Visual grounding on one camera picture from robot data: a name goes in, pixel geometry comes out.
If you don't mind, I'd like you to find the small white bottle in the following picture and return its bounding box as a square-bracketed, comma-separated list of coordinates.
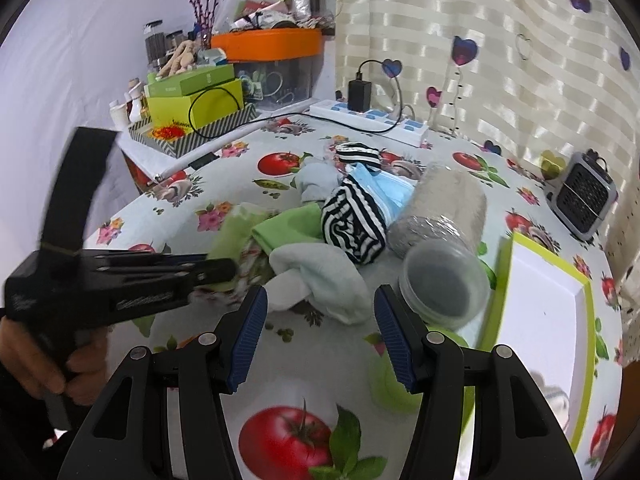
[127, 79, 145, 122]
[110, 100, 131, 132]

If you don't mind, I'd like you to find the green edged white box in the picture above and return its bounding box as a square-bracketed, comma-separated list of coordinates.
[479, 232, 597, 453]

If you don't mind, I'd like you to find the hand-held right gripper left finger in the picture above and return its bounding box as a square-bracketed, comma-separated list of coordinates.
[57, 285, 271, 480]

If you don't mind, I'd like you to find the green round lid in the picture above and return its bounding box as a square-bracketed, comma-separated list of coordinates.
[367, 327, 476, 436]

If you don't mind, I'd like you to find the light grey glove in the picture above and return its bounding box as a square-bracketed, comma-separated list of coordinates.
[297, 157, 347, 206]

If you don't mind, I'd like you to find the person's left hand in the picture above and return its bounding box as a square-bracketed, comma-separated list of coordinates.
[0, 317, 109, 407]

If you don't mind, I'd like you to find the orange lidded clear bin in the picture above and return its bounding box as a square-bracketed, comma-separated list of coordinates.
[210, 27, 323, 112]

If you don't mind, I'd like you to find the large black white striped sock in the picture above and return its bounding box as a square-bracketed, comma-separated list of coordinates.
[320, 185, 388, 266]

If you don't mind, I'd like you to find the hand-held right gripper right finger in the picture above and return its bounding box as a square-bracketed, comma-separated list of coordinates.
[374, 284, 583, 480]

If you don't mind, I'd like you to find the tall glass jar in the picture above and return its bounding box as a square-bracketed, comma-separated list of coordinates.
[144, 20, 167, 69]

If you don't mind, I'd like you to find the white blue power strip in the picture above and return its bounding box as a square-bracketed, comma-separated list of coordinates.
[309, 100, 430, 148]

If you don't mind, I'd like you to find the clear plastic jar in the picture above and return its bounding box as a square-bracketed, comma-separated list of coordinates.
[387, 162, 491, 332]

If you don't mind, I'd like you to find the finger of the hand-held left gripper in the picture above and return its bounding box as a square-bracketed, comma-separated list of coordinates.
[97, 253, 210, 275]
[172, 258, 239, 295]

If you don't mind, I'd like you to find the fruit print tablecloth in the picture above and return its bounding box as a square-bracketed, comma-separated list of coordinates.
[82, 112, 627, 480]

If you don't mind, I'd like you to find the black charger adapter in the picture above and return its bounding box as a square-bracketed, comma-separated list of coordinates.
[347, 79, 372, 112]

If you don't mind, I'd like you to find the small grey heater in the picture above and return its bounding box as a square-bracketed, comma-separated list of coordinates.
[545, 149, 619, 242]

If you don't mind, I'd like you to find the beige plush toy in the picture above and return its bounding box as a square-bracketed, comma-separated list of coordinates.
[157, 40, 199, 79]

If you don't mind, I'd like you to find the blue face mask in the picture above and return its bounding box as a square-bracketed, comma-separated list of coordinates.
[347, 162, 417, 224]

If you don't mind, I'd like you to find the black charger cable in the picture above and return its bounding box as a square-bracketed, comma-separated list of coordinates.
[357, 59, 407, 133]

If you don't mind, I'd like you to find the striped heart print curtain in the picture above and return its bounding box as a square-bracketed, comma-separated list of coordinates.
[334, 0, 640, 281]

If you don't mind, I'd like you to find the green cloth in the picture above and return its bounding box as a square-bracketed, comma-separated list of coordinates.
[250, 202, 326, 257]

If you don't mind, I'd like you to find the pile of assorted clutter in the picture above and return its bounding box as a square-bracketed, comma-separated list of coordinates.
[227, 0, 337, 37]

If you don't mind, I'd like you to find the floral print cloth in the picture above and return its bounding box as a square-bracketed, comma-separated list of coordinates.
[207, 202, 273, 307]

